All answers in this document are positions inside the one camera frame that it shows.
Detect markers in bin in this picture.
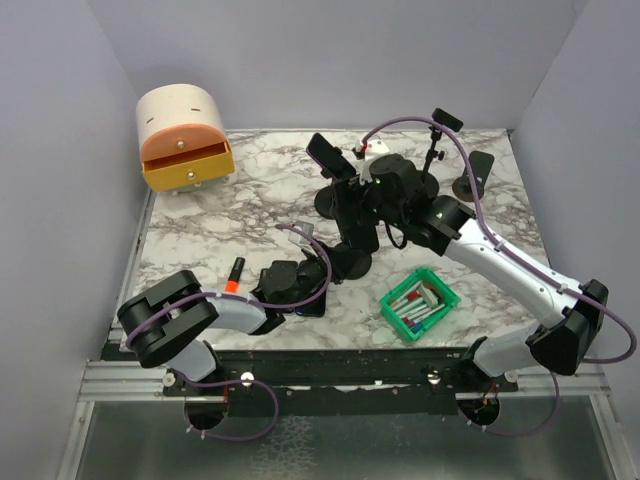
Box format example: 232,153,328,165
390,281,444,329

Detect green plastic bin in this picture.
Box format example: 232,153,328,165
379,267,460,343

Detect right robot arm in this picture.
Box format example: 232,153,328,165
331,154,608,391

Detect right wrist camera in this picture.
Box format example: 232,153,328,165
352,140,391,185

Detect black phone stand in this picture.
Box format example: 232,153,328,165
421,108,463,196
314,169,335,220
330,242,372,280

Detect black phone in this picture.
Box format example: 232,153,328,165
295,301,326,318

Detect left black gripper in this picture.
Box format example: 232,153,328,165
283,238,361,311

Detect white eraser in bin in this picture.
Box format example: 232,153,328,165
417,283,441,307

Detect wood base phone stand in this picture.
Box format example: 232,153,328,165
452,151,495,202

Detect orange highlighter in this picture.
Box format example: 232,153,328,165
224,257,246,293

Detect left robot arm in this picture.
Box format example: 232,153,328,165
117,249,347,395

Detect orange drawer box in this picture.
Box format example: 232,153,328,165
136,84,235,193

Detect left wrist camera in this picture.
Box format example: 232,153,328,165
288,220,314,248

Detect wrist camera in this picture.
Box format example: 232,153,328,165
288,220,314,248
352,140,391,185

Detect black table front rail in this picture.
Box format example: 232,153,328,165
102,347,584,416

